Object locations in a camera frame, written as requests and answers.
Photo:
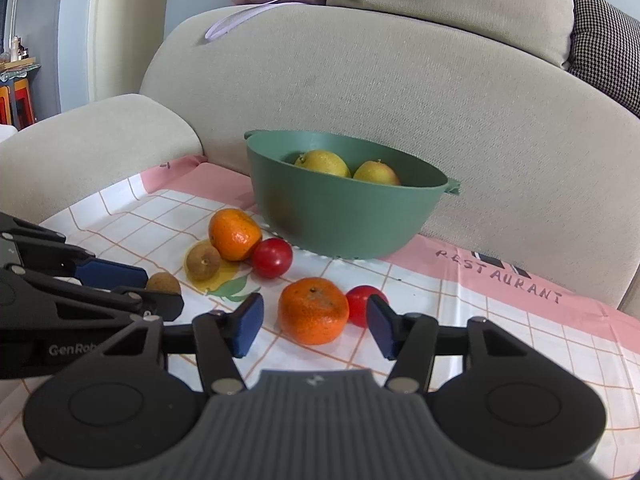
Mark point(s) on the lilac ribbon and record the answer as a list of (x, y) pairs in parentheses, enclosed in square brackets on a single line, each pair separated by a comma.
[(209, 35)]

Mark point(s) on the beige cushion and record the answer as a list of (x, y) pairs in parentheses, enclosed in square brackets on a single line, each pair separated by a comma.
[(450, 5)]

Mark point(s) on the orange stool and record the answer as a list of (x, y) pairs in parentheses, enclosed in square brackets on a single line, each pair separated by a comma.
[(20, 102)]

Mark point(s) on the green colander bowl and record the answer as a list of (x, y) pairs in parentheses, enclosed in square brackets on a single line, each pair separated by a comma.
[(340, 220)]

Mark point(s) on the cluttered shelf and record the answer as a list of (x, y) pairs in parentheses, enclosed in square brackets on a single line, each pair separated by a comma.
[(17, 62)]

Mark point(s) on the printed grid tablecloth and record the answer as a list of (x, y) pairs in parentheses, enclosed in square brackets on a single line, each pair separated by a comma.
[(500, 310)]

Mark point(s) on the red cherry tomato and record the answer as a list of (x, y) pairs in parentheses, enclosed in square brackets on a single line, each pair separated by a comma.
[(271, 258), (359, 302)]

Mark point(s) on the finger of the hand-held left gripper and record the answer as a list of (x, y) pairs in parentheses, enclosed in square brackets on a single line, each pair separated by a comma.
[(150, 305), (112, 275)]

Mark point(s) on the orange tangerine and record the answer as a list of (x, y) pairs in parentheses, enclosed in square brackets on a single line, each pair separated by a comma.
[(313, 311), (235, 234)]

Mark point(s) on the green yellow pear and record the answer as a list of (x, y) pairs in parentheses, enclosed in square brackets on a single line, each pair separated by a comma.
[(325, 164)]

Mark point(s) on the cream door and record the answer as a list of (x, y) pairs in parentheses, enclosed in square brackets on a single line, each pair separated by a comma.
[(130, 25)]

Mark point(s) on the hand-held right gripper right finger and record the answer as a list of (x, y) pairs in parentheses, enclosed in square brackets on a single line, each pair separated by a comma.
[(382, 327)]

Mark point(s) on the reddish yellow pear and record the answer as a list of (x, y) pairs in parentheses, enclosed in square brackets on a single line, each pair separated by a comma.
[(377, 174)]

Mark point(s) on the houndstooth cushion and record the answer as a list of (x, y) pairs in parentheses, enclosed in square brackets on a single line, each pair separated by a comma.
[(610, 50)]

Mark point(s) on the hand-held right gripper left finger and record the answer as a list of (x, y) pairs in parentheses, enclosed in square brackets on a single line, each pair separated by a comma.
[(246, 325)]

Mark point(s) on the brown kiwi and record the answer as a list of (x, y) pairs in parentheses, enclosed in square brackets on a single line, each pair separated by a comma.
[(202, 261), (162, 284)]

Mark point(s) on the beige sofa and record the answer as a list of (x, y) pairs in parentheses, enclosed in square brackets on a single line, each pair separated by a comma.
[(400, 85)]

